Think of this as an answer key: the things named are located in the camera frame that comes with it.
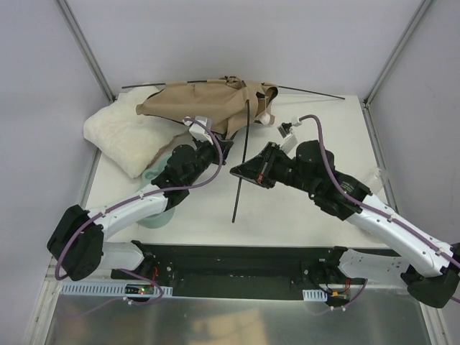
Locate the white fluffy cushion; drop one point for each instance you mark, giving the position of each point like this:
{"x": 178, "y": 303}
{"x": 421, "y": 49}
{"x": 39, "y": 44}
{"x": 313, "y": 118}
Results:
{"x": 132, "y": 141}

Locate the white cable duct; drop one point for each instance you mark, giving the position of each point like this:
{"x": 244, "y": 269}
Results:
{"x": 120, "y": 289}
{"x": 321, "y": 296}

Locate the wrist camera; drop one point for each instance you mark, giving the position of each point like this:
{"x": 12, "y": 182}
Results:
{"x": 199, "y": 127}
{"x": 287, "y": 133}

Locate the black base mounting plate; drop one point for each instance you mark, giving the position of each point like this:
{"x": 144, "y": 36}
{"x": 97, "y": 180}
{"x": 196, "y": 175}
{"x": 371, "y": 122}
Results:
{"x": 261, "y": 273}

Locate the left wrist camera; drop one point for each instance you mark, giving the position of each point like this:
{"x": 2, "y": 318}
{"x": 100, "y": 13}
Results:
{"x": 199, "y": 127}

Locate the right white cable duct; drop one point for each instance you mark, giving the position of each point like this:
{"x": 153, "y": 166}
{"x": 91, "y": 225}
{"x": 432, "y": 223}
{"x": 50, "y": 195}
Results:
{"x": 321, "y": 296}

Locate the left white cable duct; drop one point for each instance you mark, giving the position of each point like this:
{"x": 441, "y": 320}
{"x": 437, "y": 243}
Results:
{"x": 120, "y": 289}

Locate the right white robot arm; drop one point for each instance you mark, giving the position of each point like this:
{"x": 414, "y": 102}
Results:
{"x": 426, "y": 267}

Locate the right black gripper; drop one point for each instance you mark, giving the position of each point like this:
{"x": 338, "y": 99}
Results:
{"x": 264, "y": 167}

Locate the left aluminium frame post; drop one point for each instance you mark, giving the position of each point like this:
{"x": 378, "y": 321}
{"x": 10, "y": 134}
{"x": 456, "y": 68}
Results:
{"x": 85, "y": 49}

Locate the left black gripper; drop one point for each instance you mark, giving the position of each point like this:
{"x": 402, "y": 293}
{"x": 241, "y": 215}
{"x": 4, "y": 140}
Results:
{"x": 218, "y": 149}

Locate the right aluminium frame post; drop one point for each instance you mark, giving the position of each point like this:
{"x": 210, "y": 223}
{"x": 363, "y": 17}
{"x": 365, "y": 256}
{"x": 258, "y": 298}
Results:
{"x": 410, "y": 29}

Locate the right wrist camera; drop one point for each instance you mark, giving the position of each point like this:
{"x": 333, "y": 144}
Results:
{"x": 287, "y": 133}

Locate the beige pet tent fabric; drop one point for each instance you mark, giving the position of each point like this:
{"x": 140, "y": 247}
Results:
{"x": 229, "y": 108}

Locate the aluminium frame post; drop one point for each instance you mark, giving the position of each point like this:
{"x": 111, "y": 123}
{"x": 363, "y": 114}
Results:
{"x": 410, "y": 29}
{"x": 85, "y": 49}

